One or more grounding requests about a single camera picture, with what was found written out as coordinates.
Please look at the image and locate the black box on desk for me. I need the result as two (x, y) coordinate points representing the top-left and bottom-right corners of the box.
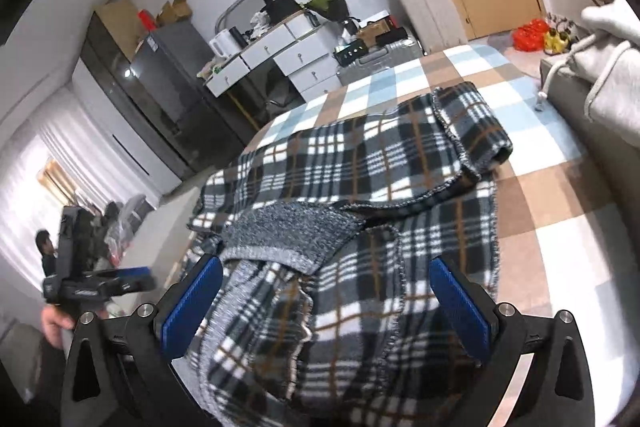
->
(262, 0), (302, 24)

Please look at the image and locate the black tray box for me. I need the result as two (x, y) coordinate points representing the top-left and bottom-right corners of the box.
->
(333, 43), (369, 61)

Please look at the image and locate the dark glass cabinet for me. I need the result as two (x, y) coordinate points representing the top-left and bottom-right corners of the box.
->
(79, 11), (202, 182)

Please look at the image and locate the person's left hand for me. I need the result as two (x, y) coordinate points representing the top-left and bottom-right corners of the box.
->
(41, 306), (77, 349)

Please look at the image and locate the white desk with drawers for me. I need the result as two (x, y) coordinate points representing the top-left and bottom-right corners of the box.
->
(202, 9), (347, 108)

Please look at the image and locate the orange and black box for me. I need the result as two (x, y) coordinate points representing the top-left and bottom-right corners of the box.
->
(356, 14), (402, 44)

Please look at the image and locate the white hard-shell suitcase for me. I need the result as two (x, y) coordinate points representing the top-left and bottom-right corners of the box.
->
(382, 0), (469, 56)

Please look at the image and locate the grey arched mirror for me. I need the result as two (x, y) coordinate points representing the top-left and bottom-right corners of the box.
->
(214, 0), (262, 34)

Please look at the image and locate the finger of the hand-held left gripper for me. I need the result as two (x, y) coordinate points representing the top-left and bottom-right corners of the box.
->
(79, 266), (157, 299)

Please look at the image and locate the red plastic bag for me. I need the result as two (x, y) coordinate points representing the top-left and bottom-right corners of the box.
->
(513, 19), (549, 53)

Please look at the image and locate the large flat cardboard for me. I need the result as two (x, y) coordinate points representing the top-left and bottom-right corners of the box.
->
(94, 0), (147, 61)

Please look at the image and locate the white curtain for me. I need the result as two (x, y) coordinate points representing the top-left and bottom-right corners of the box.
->
(0, 86), (167, 333)

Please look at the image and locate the white electric kettle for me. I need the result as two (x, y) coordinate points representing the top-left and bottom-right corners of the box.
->
(208, 29), (237, 58)

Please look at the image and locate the checkered bed sheet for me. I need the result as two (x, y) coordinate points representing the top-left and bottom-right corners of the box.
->
(165, 44), (640, 427)

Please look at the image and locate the open cardboard box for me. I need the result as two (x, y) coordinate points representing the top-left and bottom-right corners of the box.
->
(156, 0), (194, 28)

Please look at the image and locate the beige cushion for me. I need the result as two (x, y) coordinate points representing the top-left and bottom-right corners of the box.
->
(539, 56), (640, 260)

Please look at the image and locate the flat black box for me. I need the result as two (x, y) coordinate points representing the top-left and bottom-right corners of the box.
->
(374, 29), (409, 48)

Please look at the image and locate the dark grey refrigerator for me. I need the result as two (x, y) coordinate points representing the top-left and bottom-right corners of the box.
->
(130, 21), (215, 132)

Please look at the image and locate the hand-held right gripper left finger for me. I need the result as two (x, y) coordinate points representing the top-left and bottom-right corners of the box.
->
(60, 254), (226, 427)

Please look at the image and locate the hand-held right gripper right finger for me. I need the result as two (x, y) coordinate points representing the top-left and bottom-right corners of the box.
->
(429, 256), (597, 427)

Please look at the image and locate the silver aluminium suitcase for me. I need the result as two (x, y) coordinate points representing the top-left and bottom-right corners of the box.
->
(334, 36), (425, 86)

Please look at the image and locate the light grey hoodie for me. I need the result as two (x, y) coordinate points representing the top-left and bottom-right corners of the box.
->
(536, 0), (640, 134)

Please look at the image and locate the plaid fleece jacket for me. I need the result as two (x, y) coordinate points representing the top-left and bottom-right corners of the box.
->
(187, 82), (516, 427)

